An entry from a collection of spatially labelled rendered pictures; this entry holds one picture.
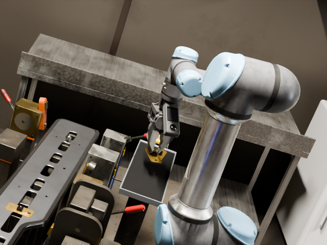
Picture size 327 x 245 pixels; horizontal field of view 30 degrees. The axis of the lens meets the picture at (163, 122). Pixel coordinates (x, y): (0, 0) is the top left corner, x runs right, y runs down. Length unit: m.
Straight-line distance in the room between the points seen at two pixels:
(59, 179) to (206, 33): 2.19
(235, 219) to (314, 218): 2.35
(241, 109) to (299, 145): 2.17
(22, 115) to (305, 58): 2.35
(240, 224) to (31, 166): 0.87
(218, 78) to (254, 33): 2.77
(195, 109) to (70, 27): 1.15
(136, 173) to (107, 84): 1.41
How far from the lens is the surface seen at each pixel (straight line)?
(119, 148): 2.37
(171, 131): 1.85
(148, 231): 2.56
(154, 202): 1.86
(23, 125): 2.44
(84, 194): 1.74
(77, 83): 3.35
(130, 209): 1.84
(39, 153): 2.25
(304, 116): 4.42
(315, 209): 3.90
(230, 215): 1.61
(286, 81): 1.42
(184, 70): 1.77
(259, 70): 1.40
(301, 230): 4.00
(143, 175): 1.98
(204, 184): 1.48
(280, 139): 3.52
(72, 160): 2.26
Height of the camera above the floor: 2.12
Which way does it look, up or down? 24 degrees down
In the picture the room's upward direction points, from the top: 20 degrees clockwise
